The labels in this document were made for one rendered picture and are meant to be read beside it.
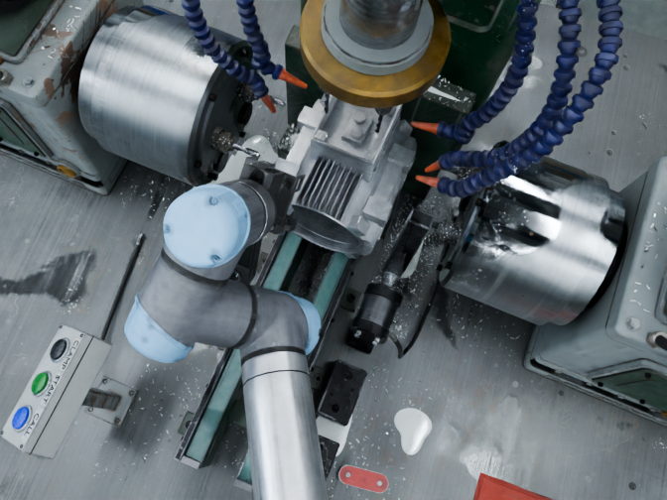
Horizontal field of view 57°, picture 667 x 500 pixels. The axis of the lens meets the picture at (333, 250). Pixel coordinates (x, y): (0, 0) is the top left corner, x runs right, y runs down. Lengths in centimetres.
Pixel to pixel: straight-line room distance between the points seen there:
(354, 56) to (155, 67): 35
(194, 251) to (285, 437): 21
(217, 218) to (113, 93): 45
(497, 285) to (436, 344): 30
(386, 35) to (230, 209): 27
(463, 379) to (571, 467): 24
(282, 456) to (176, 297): 19
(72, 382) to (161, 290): 33
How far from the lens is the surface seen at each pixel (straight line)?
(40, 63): 101
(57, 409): 93
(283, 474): 65
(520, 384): 122
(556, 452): 123
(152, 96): 95
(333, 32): 73
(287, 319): 70
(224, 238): 57
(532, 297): 93
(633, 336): 91
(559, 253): 90
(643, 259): 94
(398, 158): 98
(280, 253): 107
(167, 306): 63
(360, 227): 91
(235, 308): 66
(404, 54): 73
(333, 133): 94
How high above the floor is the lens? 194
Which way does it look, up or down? 72 degrees down
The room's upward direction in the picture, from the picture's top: 10 degrees clockwise
